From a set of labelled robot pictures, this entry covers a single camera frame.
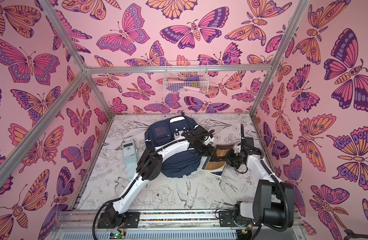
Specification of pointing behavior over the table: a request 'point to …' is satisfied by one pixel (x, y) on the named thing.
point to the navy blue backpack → (156, 134)
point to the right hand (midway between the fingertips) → (223, 156)
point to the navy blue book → (217, 167)
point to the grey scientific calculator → (129, 152)
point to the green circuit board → (117, 235)
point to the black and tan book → (221, 150)
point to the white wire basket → (186, 77)
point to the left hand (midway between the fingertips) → (217, 156)
